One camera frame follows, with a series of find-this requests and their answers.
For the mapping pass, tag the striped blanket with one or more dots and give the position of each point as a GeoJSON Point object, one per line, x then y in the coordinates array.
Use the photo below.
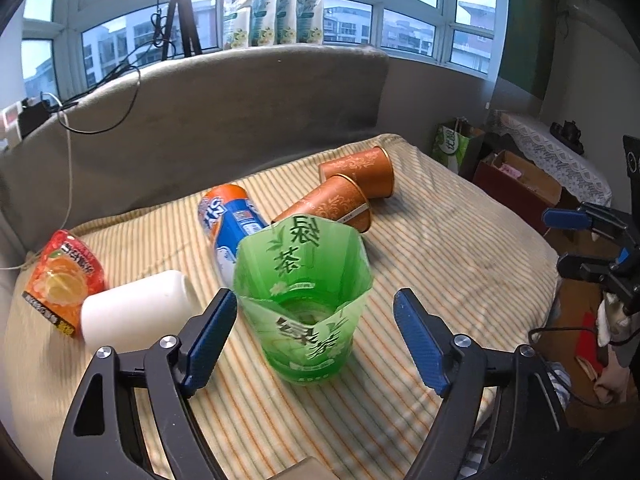
{"type": "Point", "coordinates": [450, 270]}

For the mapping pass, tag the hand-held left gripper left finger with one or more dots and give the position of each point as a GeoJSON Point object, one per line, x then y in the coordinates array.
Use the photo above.
{"type": "Point", "coordinates": [210, 342]}

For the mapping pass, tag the black power adapter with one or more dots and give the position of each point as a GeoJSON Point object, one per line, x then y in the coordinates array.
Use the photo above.
{"type": "Point", "coordinates": [34, 117]}

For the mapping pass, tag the orange jelly cup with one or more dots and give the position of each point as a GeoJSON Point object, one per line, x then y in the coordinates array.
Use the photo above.
{"type": "Point", "coordinates": [62, 282]}

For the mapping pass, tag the copper patterned cup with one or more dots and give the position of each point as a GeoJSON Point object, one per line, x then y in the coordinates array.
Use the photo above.
{"type": "Point", "coordinates": [362, 170]}
{"type": "Point", "coordinates": [327, 205]}

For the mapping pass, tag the blue flower refill pouch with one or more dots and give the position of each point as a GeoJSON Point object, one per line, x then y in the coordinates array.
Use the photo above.
{"type": "Point", "coordinates": [263, 7]}

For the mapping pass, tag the white cup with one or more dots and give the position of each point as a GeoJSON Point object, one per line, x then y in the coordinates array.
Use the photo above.
{"type": "Point", "coordinates": [135, 310]}

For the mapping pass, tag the dark ornament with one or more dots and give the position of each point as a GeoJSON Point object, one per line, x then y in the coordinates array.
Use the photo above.
{"type": "Point", "coordinates": [567, 132]}

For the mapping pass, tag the yellow flower refill pouch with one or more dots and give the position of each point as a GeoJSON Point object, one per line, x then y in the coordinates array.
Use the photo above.
{"type": "Point", "coordinates": [236, 10]}

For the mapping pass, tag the grey sofa backrest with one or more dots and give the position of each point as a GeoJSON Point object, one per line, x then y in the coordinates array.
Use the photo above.
{"type": "Point", "coordinates": [250, 110]}

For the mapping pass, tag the dark red cardboard box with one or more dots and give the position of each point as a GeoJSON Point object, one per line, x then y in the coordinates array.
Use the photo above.
{"type": "Point", "coordinates": [520, 185]}

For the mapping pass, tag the black tripod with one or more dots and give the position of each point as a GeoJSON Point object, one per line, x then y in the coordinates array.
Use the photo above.
{"type": "Point", "coordinates": [177, 20]}

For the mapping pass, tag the green shopping bag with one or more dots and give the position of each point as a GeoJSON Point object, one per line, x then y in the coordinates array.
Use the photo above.
{"type": "Point", "coordinates": [452, 147]}

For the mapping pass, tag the white lace cloth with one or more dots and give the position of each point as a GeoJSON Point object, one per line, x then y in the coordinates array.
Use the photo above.
{"type": "Point", "coordinates": [555, 157]}

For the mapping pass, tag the green plastic cup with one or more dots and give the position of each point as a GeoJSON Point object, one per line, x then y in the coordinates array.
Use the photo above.
{"type": "Point", "coordinates": [305, 300]}

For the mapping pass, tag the green refill pouch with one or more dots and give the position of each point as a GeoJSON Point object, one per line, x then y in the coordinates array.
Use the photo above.
{"type": "Point", "coordinates": [288, 10]}
{"type": "Point", "coordinates": [310, 10]}

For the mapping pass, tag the blue and orange cup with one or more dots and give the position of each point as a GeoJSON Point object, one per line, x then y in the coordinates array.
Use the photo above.
{"type": "Point", "coordinates": [230, 225]}

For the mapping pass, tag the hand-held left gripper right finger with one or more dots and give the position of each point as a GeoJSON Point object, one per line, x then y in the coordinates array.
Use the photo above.
{"type": "Point", "coordinates": [419, 342]}

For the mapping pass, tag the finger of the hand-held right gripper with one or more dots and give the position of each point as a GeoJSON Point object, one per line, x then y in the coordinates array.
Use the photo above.
{"type": "Point", "coordinates": [567, 218]}
{"type": "Point", "coordinates": [582, 267]}

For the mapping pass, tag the white and red box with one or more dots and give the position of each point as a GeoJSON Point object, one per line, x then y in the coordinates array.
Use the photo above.
{"type": "Point", "coordinates": [9, 125]}

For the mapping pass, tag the green curtain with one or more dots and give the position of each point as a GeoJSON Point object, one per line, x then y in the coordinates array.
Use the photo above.
{"type": "Point", "coordinates": [525, 25]}

